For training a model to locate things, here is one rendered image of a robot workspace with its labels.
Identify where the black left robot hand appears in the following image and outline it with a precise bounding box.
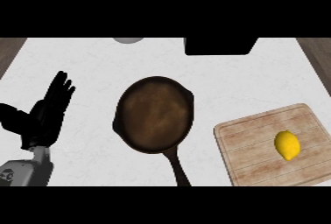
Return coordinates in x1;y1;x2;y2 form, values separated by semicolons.
0;70;79;151

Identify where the brown cast iron pan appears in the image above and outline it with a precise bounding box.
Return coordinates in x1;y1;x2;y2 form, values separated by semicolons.
112;75;196;187

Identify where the pale wooden cutting board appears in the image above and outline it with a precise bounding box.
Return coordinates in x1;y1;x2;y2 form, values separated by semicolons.
213;102;331;187

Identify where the yellow lemon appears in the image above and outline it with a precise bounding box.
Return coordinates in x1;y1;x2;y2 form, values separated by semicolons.
274;129;302;162

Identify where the grey round object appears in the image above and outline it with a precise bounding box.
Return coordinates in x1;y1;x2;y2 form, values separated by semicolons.
113;38;146;45

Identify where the black appliance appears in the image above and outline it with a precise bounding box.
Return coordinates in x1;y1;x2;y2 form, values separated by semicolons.
184;38;259;56

